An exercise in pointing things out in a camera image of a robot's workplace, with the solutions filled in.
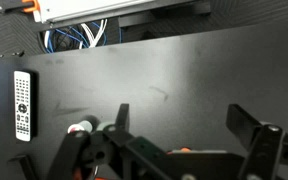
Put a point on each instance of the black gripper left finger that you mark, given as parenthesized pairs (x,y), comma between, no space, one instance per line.
(122,116)

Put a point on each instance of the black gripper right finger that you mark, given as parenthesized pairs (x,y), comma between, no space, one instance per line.
(242,123)

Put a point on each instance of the white coffee pod red lid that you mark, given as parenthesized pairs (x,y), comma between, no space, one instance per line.
(84,126)

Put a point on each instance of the silver remote control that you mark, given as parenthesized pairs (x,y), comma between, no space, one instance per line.
(22,100)

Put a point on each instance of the black metal beam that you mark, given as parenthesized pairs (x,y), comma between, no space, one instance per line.
(164,15)

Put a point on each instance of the orange clamp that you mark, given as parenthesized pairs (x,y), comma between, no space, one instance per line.
(34,5)

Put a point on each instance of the silver aluminium rail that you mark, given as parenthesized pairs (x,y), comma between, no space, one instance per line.
(84,8)

